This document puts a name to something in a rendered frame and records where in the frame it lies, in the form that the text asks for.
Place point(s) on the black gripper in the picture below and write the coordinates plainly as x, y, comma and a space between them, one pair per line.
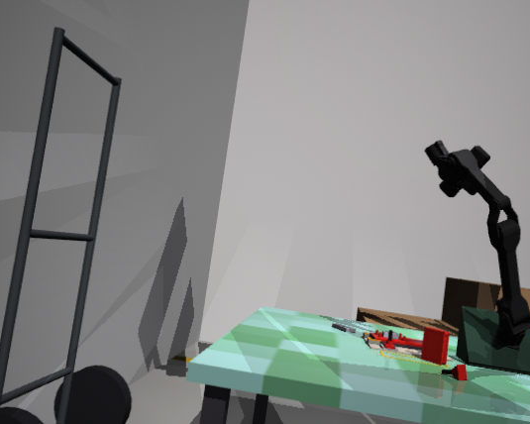
482, 158

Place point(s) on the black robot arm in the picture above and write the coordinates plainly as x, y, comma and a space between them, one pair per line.
512, 308

